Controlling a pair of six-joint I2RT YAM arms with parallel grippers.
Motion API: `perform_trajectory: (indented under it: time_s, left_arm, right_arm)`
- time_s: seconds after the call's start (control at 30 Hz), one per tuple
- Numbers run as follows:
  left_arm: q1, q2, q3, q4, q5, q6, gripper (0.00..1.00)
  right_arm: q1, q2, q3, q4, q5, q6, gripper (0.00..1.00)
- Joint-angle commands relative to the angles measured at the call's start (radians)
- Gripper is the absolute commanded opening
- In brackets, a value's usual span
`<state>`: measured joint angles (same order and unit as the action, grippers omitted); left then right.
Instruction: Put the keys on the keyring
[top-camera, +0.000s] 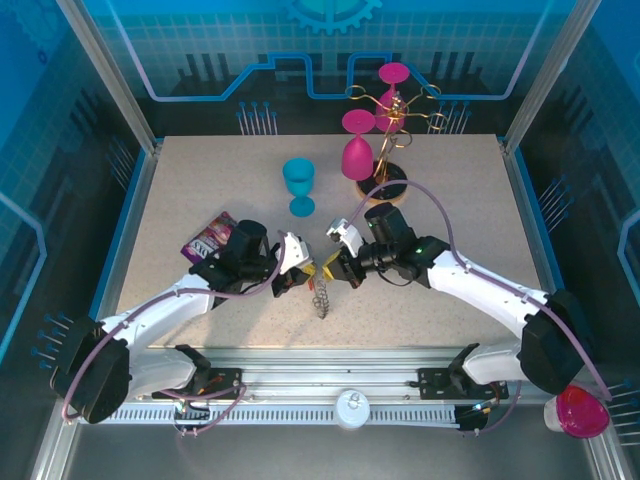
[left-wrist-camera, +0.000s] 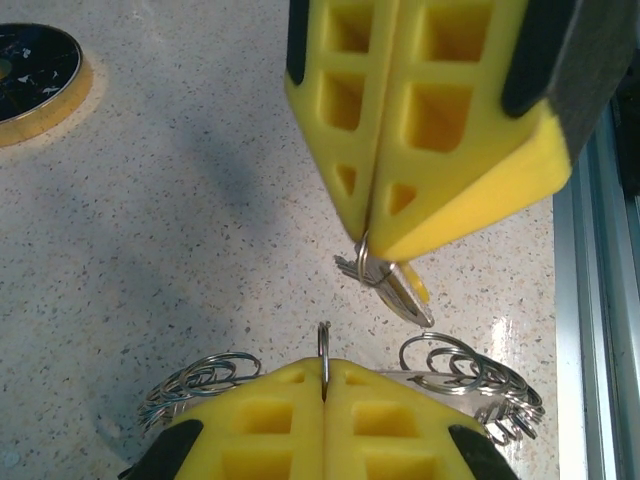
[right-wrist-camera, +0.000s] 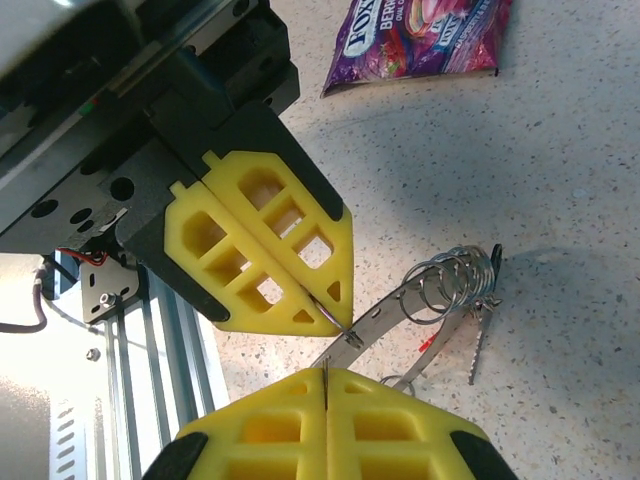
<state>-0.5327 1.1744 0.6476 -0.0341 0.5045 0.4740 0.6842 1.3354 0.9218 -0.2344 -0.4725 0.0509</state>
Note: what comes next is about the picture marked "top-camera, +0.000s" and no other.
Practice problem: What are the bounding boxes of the purple snack packet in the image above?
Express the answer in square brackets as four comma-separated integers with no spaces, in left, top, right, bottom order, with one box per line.
[180,211,240,264]

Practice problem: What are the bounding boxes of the pink plastic goblet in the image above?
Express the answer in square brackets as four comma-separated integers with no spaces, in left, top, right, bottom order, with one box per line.
[374,62,412,135]
[341,109,377,182]

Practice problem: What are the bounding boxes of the blue plastic goblet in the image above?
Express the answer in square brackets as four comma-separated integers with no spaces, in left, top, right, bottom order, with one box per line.
[282,157,317,219]

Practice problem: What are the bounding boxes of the white round cap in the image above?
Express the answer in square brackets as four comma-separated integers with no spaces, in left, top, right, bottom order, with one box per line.
[333,388,372,431]

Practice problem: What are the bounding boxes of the gold wire glass rack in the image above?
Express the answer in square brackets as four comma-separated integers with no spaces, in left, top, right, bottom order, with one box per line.
[344,83,451,205]

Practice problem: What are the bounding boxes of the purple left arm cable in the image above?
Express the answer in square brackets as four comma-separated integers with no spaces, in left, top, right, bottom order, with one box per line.
[60,243,287,437]

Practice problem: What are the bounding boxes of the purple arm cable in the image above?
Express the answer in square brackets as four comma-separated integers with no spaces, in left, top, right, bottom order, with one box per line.
[347,180,614,436]
[60,243,287,437]

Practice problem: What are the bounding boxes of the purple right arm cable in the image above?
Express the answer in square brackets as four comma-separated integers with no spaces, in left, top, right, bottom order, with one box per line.
[347,180,614,436]

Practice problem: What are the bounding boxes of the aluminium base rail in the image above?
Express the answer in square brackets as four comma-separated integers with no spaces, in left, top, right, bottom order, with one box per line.
[102,344,571,407]

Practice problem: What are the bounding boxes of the aluminium side rail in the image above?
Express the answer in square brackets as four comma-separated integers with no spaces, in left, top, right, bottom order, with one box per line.
[499,137,574,351]
[102,142,164,341]

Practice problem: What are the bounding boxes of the white slotted cable duct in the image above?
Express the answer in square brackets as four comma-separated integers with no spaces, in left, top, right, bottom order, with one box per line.
[107,405,461,426]

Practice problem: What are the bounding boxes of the aluminium frame post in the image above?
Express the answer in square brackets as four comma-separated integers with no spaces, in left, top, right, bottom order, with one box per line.
[501,0,604,156]
[54,0,164,156]

